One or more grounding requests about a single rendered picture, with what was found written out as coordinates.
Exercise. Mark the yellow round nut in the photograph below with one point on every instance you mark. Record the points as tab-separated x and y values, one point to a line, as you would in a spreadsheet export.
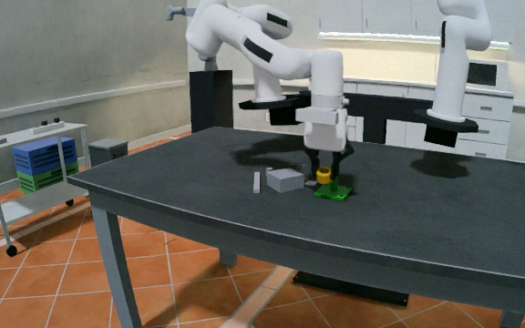
323	175

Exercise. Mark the green flat base plate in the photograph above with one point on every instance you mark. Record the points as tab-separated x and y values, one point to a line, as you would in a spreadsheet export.
333	191

